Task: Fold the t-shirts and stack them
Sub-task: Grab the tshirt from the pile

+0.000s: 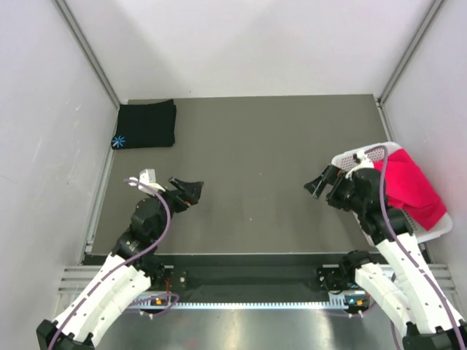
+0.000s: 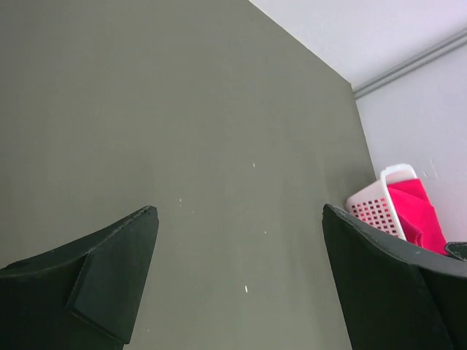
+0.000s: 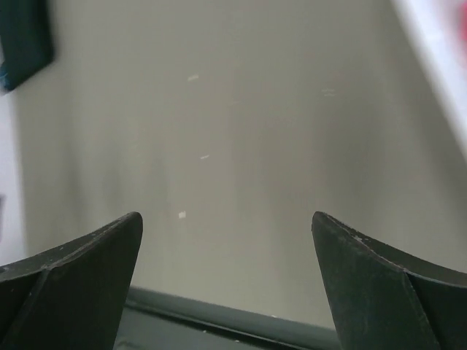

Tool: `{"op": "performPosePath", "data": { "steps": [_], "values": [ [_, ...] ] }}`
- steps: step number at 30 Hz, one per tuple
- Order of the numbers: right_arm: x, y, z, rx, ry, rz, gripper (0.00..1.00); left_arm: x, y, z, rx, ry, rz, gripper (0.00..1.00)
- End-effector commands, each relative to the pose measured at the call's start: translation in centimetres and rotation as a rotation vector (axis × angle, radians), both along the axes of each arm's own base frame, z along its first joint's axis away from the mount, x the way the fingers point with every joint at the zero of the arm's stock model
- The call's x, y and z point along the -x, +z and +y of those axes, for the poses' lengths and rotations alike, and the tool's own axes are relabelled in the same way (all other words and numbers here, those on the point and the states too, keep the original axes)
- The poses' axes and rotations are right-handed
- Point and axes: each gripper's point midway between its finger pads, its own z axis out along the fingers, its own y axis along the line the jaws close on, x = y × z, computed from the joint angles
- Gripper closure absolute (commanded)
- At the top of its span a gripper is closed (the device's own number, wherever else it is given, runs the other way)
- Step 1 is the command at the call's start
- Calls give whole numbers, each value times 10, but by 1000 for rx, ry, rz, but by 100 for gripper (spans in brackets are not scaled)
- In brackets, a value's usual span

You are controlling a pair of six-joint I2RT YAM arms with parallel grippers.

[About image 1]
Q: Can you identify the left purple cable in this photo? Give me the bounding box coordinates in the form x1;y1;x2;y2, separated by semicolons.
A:
47;177;180;350

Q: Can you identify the aluminium front rail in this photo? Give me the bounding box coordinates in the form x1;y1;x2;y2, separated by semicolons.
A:
58;265;101;295

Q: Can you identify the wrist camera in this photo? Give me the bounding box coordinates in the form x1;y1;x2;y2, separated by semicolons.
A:
345;151;374;179
139;168;157;184

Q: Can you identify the right aluminium frame post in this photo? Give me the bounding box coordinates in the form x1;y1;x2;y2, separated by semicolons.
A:
377;0;447;105

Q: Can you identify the left aluminium frame post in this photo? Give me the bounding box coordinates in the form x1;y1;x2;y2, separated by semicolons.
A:
52;0;120;109

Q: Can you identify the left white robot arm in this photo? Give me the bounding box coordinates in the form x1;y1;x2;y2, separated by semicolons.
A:
36;176;204;349

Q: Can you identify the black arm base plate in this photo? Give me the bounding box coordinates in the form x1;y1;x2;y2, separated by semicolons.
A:
153;265;357;294

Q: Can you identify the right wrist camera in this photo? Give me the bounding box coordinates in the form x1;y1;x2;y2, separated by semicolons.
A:
345;151;374;179

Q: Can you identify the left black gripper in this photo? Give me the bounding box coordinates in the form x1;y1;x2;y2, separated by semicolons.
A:
147;176;204;240

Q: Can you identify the folded black t shirt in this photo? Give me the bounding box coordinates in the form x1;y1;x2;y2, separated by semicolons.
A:
110;99;177;150

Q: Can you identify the slotted grey cable duct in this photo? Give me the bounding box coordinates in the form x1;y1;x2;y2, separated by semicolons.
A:
128;292;371;311

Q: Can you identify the red polo shirt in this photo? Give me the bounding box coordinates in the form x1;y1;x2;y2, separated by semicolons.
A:
385;149;447;230

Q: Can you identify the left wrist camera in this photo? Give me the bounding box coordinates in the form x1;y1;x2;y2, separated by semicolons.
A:
139;168;157;184

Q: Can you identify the white plastic basket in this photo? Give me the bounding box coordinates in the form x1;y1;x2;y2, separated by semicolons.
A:
331;141;453;244

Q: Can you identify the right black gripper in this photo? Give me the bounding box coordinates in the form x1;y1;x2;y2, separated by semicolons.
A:
304;163;366;213

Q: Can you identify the aluminium frame post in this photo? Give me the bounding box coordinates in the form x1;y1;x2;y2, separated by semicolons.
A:
52;0;120;109
377;0;447;105

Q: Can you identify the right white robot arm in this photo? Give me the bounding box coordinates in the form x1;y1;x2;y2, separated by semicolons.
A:
304;165;466;349

